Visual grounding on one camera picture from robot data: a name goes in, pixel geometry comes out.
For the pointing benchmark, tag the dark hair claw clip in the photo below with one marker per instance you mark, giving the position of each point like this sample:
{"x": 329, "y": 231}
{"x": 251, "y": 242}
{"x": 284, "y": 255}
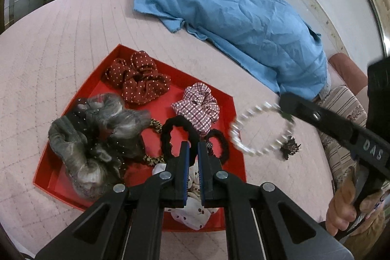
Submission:
{"x": 289, "y": 150}

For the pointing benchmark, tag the red polka dot scrunchie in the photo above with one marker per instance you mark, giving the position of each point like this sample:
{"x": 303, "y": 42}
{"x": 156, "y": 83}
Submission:
{"x": 137, "y": 80}

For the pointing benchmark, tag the black velvet scrunchie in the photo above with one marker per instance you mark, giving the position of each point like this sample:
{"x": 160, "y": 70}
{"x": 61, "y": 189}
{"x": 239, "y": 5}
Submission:
{"x": 166, "y": 132}

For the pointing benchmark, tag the blue cloth garment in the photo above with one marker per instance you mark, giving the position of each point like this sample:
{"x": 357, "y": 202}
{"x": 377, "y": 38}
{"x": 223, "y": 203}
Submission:
{"x": 228, "y": 19}

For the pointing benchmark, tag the white cherry print scrunchie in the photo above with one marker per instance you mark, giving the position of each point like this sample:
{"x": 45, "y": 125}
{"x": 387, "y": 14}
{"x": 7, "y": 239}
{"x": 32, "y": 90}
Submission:
{"x": 189, "y": 217}

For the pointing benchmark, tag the striped floral cushion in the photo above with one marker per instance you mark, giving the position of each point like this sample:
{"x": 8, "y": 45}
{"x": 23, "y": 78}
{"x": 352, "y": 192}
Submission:
{"x": 341, "y": 104}

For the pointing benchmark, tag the red plaid scrunchie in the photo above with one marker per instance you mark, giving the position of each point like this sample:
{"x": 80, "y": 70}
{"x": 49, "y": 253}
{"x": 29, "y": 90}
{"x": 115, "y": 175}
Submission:
{"x": 208, "y": 113}

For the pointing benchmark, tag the grey sheer scrunchie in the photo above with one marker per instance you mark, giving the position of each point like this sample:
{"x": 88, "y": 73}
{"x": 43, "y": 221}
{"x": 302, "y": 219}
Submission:
{"x": 79, "y": 141}

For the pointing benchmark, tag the red tray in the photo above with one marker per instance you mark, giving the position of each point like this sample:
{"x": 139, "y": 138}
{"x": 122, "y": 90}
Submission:
{"x": 179, "y": 86}

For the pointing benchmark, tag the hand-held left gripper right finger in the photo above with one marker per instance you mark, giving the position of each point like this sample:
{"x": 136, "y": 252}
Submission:
{"x": 201, "y": 168}

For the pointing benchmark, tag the person's right hand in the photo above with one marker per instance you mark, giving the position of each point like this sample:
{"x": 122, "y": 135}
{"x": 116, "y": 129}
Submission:
{"x": 338, "y": 205}

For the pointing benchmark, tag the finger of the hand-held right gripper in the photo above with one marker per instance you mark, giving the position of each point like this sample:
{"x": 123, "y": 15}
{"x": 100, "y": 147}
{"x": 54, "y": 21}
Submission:
{"x": 317, "y": 115}

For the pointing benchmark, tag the upholstered sofa part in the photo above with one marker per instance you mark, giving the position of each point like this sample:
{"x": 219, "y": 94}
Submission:
{"x": 347, "y": 71}

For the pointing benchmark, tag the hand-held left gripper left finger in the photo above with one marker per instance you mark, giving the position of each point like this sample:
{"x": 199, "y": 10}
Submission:
{"x": 182, "y": 162}

